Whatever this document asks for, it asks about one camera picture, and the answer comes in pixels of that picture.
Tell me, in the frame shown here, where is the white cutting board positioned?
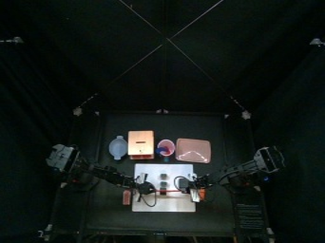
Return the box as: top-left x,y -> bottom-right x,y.
131,162 -> 197,213

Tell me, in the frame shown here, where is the salmon coloured toy block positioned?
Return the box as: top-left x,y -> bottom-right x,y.
122,190 -> 132,206

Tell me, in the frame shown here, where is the pink plastic tray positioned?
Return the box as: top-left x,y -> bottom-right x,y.
175,138 -> 213,164

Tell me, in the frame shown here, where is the wooden box with red drawer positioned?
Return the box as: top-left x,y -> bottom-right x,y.
127,130 -> 155,160

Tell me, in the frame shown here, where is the light blue bowl with spout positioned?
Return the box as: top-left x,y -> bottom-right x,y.
108,135 -> 128,161

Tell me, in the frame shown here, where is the red plastic cup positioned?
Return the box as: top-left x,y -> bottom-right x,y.
156,139 -> 177,158

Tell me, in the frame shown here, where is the black printed label panel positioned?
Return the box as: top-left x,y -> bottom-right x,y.
234,202 -> 266,236

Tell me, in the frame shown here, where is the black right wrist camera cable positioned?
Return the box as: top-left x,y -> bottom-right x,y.
173,175 -> 190,192

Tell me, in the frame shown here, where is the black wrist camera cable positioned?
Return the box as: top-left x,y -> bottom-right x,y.
173,175 -> 190,192
139,191 -> 159,208

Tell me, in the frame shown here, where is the black left wrist camera cable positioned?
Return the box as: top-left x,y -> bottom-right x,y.
139,191 -> 159,208

